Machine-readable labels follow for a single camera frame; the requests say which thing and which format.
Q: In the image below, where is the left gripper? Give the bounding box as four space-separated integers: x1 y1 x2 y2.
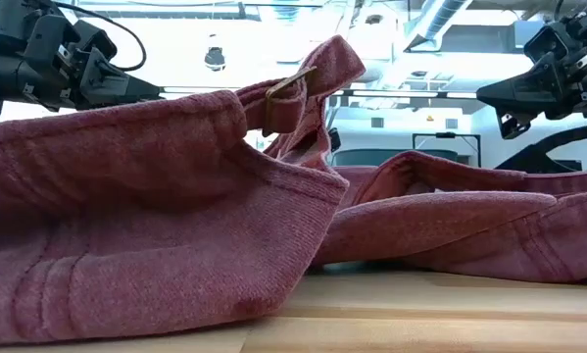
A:
0 13 165 117

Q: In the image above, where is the red baseball cap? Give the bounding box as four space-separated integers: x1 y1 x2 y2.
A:
0 33 587 347

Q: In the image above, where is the black ceiling dome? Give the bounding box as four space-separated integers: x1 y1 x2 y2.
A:
204 46 226 73

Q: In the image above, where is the grey-blue plastic bin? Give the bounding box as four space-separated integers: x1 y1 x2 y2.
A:
330 148 460 168

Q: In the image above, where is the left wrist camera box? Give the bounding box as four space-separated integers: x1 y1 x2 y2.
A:
74 19 119 63

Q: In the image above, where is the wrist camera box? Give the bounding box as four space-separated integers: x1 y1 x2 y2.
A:
74 19 119 63
522 22 568 63

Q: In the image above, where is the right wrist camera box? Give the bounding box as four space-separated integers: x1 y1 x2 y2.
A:
522 22 568 63

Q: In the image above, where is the black left camera cable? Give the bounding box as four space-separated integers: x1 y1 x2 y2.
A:
52 0 148 73

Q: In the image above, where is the black rectangular stand frame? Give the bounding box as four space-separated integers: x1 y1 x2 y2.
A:
412 131 483 168

